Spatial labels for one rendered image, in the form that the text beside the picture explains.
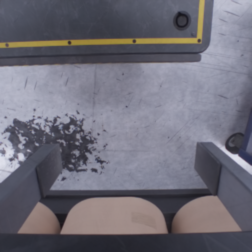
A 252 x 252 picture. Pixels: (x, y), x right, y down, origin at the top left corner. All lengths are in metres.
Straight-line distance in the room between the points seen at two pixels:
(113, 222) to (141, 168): 0.35
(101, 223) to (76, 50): 0.52
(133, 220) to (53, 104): 0.58
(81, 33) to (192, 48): 0.28
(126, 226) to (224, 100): 0.66
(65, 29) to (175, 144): 0.66
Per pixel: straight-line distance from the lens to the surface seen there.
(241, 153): 0.86
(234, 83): 0.93
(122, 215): 0.68
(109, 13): 0.50
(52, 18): 0.53
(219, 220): 0.73
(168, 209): 0.93
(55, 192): 1.05
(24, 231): 0.76
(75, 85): 0.83
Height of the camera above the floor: 0.80
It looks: 73 degrees down
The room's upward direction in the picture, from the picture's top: 179 degrees counter-clockwise
